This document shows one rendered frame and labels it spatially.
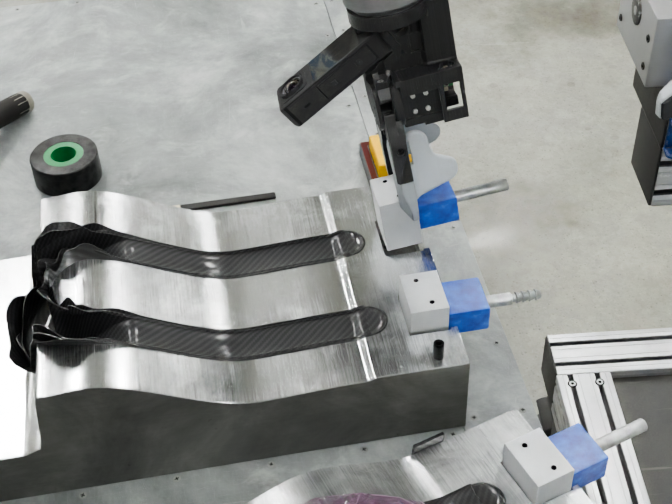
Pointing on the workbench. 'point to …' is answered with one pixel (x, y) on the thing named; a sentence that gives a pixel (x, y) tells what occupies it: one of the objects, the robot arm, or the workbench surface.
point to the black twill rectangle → (428, 443)
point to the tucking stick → (228, 201)
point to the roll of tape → (66, 164)
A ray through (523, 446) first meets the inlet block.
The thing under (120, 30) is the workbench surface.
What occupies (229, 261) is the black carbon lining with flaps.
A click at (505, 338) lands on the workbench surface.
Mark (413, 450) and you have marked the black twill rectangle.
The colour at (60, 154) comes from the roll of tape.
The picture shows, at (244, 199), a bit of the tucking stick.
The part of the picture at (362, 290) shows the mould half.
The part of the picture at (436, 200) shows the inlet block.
